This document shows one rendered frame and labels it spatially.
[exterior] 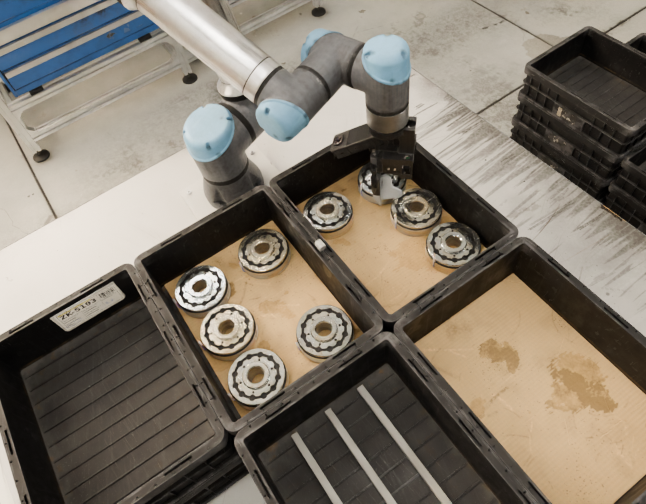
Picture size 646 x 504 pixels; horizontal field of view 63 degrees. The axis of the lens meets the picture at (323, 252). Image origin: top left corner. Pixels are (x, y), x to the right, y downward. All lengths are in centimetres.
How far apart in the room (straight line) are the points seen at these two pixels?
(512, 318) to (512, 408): 16
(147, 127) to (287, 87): 197
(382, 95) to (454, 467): 60
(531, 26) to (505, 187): 183
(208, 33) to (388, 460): 73
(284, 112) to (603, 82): 137
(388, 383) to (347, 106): 86
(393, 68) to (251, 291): 49
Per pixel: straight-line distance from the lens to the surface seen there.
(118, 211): 146
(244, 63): 88
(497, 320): 100
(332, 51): 91
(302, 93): 86
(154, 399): 102
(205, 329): 100
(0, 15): 260
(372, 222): 110
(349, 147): 101
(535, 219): 130
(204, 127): 118
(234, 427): 84
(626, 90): 201
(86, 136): 290
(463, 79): 273
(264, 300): 103
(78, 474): 104
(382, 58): 85
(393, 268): 103
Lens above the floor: 172
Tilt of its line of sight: 56 degrees down
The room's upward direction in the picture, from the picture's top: 12 degrees counter-clockwise
